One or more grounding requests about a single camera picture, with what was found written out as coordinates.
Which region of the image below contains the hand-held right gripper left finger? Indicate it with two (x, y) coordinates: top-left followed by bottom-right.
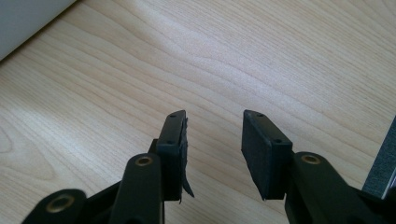
(148, 109), (195, 204)

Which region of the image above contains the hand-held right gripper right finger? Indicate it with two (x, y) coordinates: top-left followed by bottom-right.
(241, 109), (294, 201)

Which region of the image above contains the dark grey speckled slab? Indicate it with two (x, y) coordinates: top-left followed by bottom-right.
(361, 115), (396, 200)

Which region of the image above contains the grey flat board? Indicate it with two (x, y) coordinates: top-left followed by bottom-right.
(0, 0), (78, 62)

